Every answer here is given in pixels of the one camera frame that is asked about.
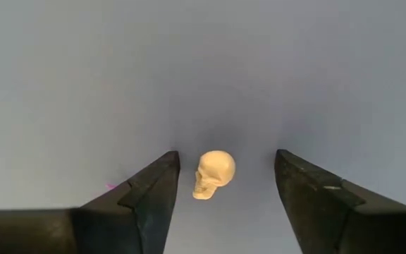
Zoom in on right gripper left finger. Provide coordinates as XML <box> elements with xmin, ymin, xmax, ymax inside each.
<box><xmin>0</xmin><ymin>150</ymin><xmax>181</xmax><ymax>254</ymax></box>

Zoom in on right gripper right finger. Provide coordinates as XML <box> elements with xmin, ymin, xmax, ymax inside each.
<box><xmin>274</xmin><ymin>149</ymin><xmax>406</xmax><ymax>254</ymax></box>

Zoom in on cream toy skull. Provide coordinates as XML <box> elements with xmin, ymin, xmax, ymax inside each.
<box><xmin>192</xmin><ymin>150</ymin><xmax>237</xmax><ymax>201</ymax></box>

